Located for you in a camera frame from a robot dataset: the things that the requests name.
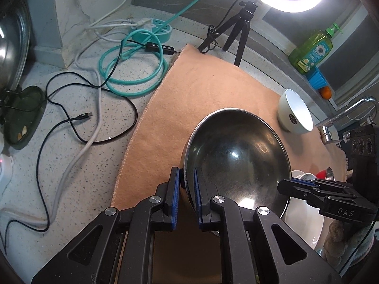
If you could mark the red plastic bowl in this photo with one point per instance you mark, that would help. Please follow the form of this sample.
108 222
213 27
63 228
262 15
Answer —
320 175

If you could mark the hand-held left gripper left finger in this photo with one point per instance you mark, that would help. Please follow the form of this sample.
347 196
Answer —
174 201

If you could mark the white ceramic bowl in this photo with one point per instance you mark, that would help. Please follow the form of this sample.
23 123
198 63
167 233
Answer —
297 112

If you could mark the white plug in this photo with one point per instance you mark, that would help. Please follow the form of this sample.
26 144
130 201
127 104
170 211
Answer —
143 22

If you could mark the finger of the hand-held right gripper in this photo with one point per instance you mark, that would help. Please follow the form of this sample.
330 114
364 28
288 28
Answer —
302 182
299 192

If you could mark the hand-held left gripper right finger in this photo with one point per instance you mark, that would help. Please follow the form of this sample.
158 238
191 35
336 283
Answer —
199 201

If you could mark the round teal power strip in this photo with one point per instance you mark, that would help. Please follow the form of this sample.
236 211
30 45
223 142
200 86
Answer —
154 31

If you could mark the steel pot lid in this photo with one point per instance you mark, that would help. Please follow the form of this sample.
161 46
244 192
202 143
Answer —
11 50

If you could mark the blue ribbed cup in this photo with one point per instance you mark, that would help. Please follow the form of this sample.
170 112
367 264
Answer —
318 78

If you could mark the green dish soap bottle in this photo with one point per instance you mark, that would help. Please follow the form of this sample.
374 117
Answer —
311 50

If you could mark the orange felt mat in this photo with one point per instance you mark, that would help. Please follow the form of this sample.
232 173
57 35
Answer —
192 88

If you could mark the dark green tray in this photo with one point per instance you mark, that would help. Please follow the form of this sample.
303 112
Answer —
20 115

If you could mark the stainless steel bowl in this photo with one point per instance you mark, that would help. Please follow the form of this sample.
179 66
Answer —
237 159

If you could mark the chrome faucet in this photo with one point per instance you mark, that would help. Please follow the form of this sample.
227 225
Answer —
331 121

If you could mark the orange fruit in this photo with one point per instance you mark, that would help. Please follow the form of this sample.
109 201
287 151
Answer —
326 93

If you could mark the black tripod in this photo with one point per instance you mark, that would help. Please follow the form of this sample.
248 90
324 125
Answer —
241 35

